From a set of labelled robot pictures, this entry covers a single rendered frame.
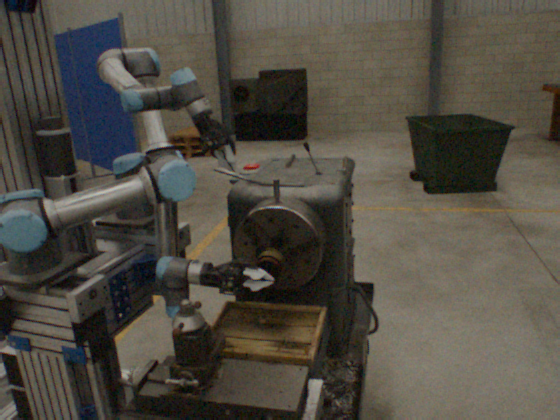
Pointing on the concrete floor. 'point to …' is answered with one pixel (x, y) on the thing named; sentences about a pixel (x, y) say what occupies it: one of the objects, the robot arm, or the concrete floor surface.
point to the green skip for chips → (457, 152)
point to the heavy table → (554, 111)
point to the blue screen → (95, 95)
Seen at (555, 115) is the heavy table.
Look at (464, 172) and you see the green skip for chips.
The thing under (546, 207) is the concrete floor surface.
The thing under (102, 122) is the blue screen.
